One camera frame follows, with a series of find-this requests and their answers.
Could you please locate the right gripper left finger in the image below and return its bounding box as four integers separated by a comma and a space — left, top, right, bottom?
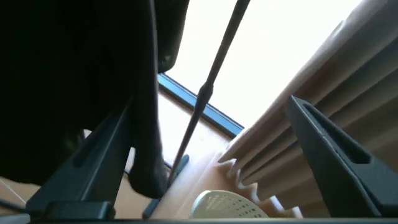
26, 99, 135, 218

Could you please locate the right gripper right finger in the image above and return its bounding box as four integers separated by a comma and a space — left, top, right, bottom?
285, 95, 398, 218

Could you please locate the heap of clothes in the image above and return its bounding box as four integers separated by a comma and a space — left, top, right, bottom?
0, 0, 169, 200

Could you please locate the white laundry basket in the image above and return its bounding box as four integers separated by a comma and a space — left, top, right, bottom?
189, 189, 270, 219

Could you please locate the black clothes rack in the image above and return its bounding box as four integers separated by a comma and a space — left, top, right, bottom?
142, 0, 251, 219

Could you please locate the brown curtain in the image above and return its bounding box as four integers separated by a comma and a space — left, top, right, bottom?
217, 0, 398, 218

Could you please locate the black cable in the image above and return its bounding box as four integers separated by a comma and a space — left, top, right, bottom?
0, 198, 29, 214

